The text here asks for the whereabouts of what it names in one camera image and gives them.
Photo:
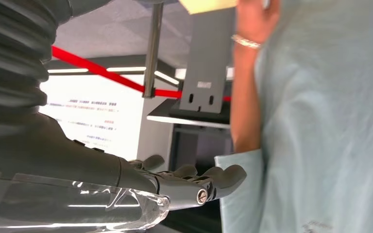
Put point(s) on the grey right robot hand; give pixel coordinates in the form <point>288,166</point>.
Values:
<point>45,167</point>

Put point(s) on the person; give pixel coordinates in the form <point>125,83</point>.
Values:
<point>328,112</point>

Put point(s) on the grey kiosk stand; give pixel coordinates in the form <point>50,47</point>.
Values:
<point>207,58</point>

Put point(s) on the white text signboard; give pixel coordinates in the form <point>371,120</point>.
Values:
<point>90,119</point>

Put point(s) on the red barrier belt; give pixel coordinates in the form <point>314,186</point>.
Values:
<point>103,72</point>

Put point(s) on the chrome stanchion post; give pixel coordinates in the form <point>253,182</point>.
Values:
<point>152,51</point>

